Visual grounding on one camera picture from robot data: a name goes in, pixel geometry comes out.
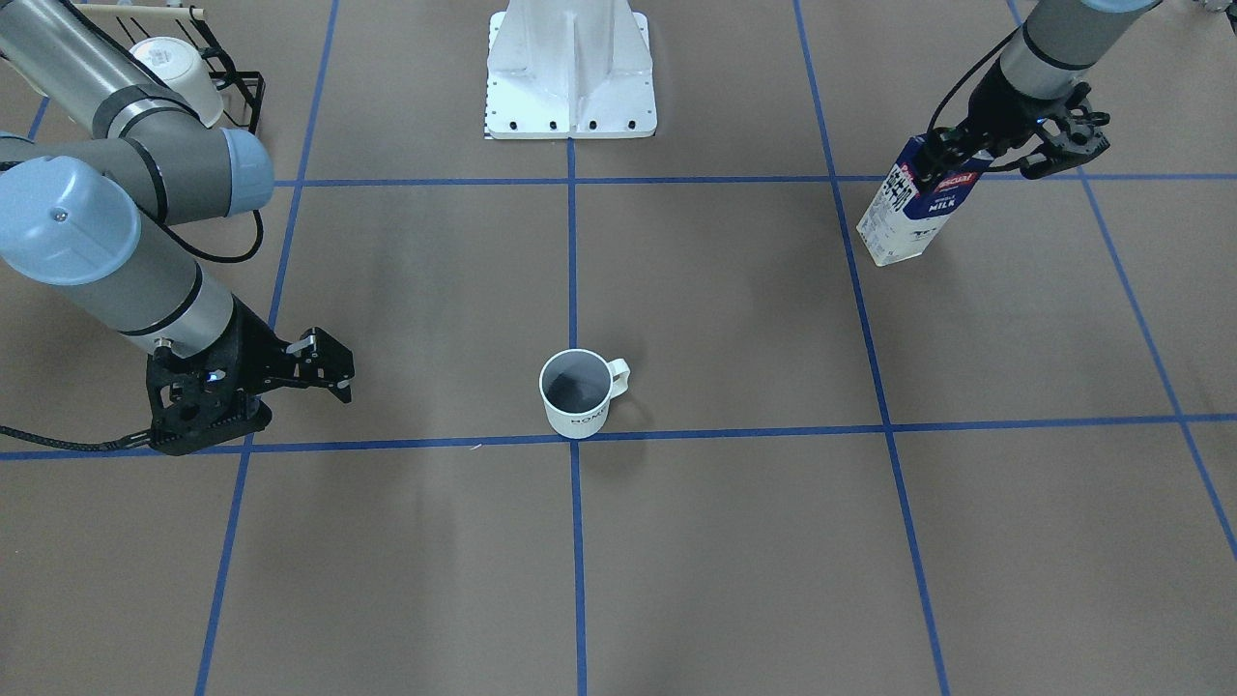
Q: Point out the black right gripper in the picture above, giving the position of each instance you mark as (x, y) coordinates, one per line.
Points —
(249, 350)

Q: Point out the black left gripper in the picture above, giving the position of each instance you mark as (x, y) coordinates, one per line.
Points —
(997, 108)

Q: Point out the blue white milk carton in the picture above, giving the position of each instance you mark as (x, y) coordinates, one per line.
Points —
(905, 216)

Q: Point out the white ribbed HOME mug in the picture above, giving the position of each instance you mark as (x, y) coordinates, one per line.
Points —
(577, 387)

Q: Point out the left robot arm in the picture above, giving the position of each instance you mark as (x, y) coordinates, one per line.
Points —
(1033, 87)

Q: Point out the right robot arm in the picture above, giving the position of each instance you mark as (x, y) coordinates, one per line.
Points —
(94, 221)

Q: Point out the white upside-down mug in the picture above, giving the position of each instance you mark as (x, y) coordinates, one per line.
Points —
(179, 65)

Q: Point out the black wire mug rack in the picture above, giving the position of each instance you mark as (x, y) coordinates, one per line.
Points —
(242, 92)

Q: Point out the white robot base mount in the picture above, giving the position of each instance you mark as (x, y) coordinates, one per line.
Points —
(569, 69)

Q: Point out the wooden rack handle rod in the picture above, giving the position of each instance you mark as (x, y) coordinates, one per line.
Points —
(99, 10)

